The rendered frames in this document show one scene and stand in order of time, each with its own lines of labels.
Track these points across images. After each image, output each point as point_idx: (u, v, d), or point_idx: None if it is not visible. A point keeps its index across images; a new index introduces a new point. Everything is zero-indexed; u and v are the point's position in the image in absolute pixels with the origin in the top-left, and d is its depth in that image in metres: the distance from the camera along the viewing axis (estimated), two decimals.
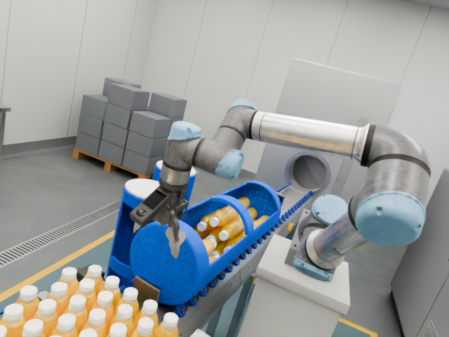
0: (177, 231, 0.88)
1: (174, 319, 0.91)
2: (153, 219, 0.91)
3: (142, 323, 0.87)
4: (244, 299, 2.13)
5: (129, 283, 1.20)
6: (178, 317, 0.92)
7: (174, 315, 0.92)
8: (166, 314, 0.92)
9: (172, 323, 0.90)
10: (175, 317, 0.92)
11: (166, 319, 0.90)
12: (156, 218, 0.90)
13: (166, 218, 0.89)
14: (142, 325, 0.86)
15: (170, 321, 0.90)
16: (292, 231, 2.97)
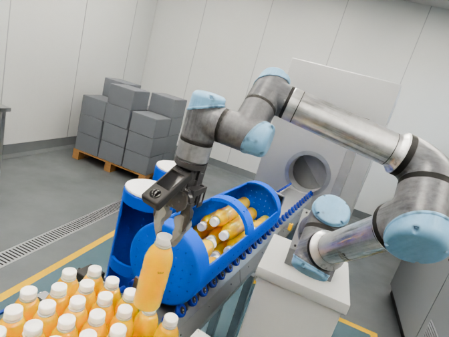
0: (188, 222, 0.77)
1: (174, 319, 0.91)
2: (166, 205, 0.79)
3: (161, 237, 0.80)
4: (244, 299, 2.13)
5: (129, 283, 1.20)
6: (178, 317, 0.92)
7: (174, 315, 0.92)
8: (166, 314, 0.92)
9: (172, 323, 0.90)
10: (175, 317, 0.92)
11: (166, 319, 0.90)
12: (171, 204, 0.78)
13: (182, 202, 0.77)
14: (161, 238, 0.80)
15: (170, 321, 0.90)
16: (292, 231, 2.97)
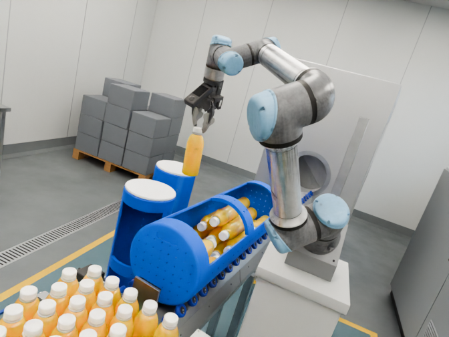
0: (211, 117, 1.31)
1: (174, 319, 0.91)
2: (199, 107, 1.32)
3: (196, 127, 1.36)
4: (244, 299, 2.13)
5: (129, 283, 1.20)
6: (178, 317, 0.92)
7: (174, 315, 0.92)
8: (166, 314, 0.92)
9: (172, 323, 0.90)
10: (175, 317, 0.92)
11: (166, 319, 0.90)
12: (201, 106, 1.31)
13: (208, 105, 1.29)
14: (196, 128, 1.35)
15: (170, 321, 0.90)
16: None
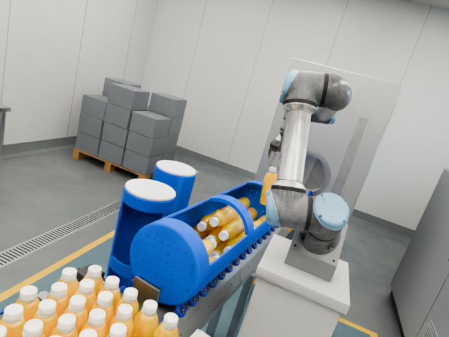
0: None
1: (174, 319, 0.91)
2: (275, 151, 1.71)
3: (272, 167, 1.72)
4: (244, 299, 2.13)
5: (129, 283, 1.20)
6: (178, 317, 0.92)
7: (174, 315, 0.92)
8: (166, 314, 0.92)
9: (172, 323, 0.90)
10: (175, 317, 0.92)
11: (166, 319, 0.90)
12: (278, 150, 1.70)
13: None
14: (272, 167, 1.71)
15: (170, 321, 0.90)
16: (292, 231, 2.97)
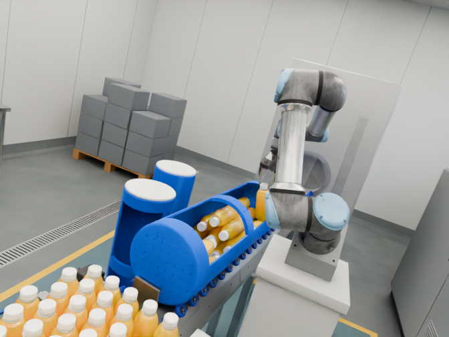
0: None
1: (174, 319, 0.91)
2: (266, 168, 1.67)
3: (262, 185, 1.69)
4: (244, 299, 2.13)
5: (129, 283, 1.20)
6: (178, 317, 0.92)
7: (174, 315, 0.92)
8: (166, 314, 0.92)
9: (172, 323, 0.90)
10: (175, 317, 0.92)
11: (166, 319, 0.90)
12: (268, 168, 1.66)
13: (274, 167, 1.65)
14: (262, 186, 1.68)
15: (170, 321, 0.90)
16: (292, 231, 2.97)
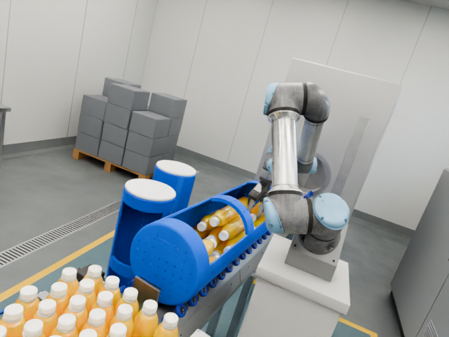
0: None
1: (174, 319, 0.91)
2: None
3: None
4: (244, 299, 2.13)
5: (129, 283, 1.20)
6: (178, 317, 0.92)
7: (174, 315, 0.92)
8: (166, 314, 0.92)
9: (172, 323, 0.90)
10: (175, 317, 0.92)
11: (166, 319, 0.90)
12: (257, 198, 1.68)
13: (263, 198, 1.67)
14: None
15: (170, 321, 0.90)
16: None
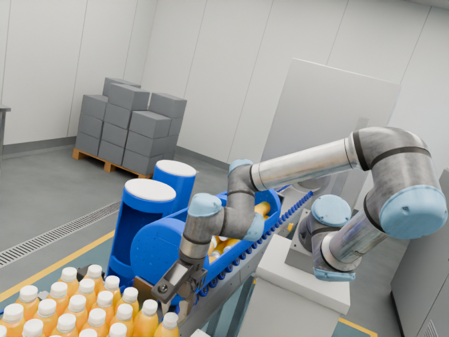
0: (192, 307, 0.88)
1: (174, 319, 0.91)
2: None
3: None
4: (244, 299, 2.13)
5: (129, 283, 1.20)
6: (178, 317, 0.92)
7: (174, 315, 0.92)
8: (166, 314, 0.92)
9: (172, 323, 0.90)
10: (175, 317, 0.92)
11: (166, 319, 0.90)
12: (176, 291, 0.89)
13: (186, 291, 0.87)
14: None
15: (170, 321, 0.90)
16: (292, 231, 2.97)
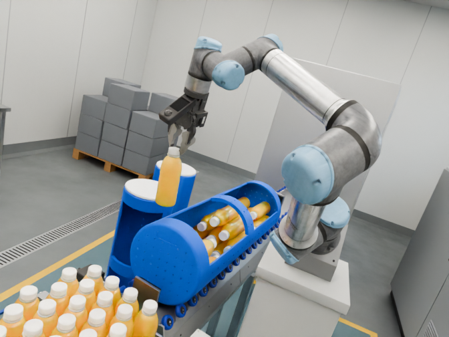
0: (192, 137, 1.06)
1: (176, 149, 1.10)
2: (177, 124, 1.08)
3: None
4: (244, 299, 2.13)
5: (129, 283, 1.20)
6: None
7: (177, 148, 1.12)
8: (171, 147, 1.12)
9: (175, 151, 1.09)
10: (178, 149, 1.11)
11: (170, 148, 1.10)
12: (180, 123, 1.06)
13: (188, 122, 1.05)
14: None
15: (174, 149, 1.09)
16: None
